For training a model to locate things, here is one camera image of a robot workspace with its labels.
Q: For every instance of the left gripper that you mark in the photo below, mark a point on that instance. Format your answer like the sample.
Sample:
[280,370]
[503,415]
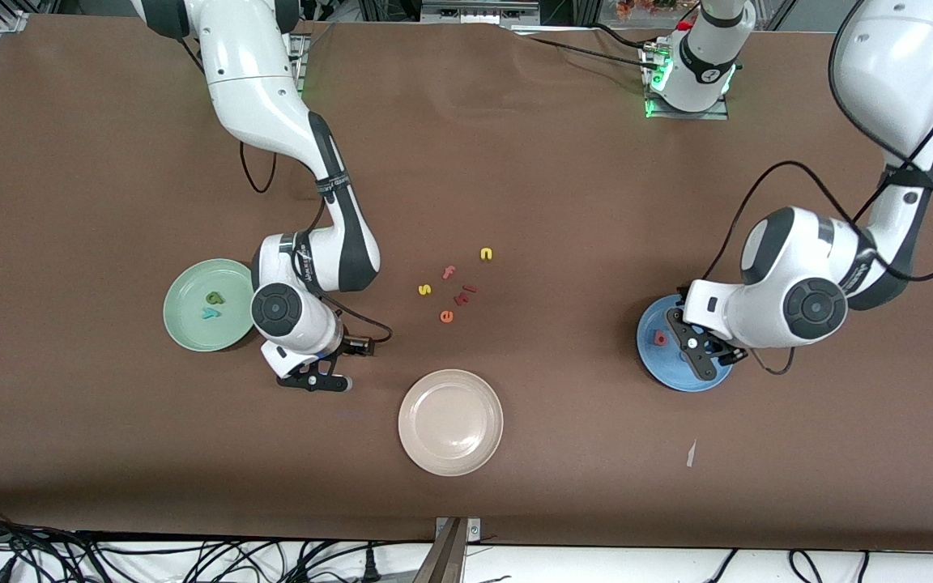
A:
[727,353]

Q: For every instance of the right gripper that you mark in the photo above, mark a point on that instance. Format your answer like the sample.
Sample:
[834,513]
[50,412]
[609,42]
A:
[351,347]

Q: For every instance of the green foam letter b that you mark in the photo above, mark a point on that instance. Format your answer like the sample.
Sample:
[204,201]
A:
[215,298]

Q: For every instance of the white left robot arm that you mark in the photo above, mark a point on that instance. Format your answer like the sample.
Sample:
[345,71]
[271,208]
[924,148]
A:
[896,73]

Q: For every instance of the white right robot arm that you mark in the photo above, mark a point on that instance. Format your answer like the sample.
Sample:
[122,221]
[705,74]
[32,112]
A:
[256,81]

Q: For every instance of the blue plate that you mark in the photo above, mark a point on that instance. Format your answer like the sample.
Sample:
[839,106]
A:
[661,364]

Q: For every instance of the small white paper scrap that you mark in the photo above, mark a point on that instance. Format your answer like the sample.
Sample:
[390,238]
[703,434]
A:
[691,455]

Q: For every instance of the beige plate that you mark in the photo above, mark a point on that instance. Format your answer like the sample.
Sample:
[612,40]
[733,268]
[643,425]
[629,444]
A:
[450,423]

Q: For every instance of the light green plate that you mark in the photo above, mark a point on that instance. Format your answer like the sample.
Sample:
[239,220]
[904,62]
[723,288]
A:
[191,324]

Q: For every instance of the black power plug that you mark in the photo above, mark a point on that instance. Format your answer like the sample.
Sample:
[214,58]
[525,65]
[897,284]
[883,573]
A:
[369,567]

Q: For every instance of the brown table cover sheet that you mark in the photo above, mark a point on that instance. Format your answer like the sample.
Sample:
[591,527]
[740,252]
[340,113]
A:
[515,162]

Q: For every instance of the orange artificial flowers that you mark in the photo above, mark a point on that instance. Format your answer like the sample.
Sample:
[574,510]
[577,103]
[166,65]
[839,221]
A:
[653,6]

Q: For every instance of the grey power strip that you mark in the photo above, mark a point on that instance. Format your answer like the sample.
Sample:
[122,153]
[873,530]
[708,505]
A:
[479,10]

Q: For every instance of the aluminium profile with bracket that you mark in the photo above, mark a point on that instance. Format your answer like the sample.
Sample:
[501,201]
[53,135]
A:
[446,559]

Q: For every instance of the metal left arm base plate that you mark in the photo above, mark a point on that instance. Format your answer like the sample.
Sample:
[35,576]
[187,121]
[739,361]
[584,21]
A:
[709,115]

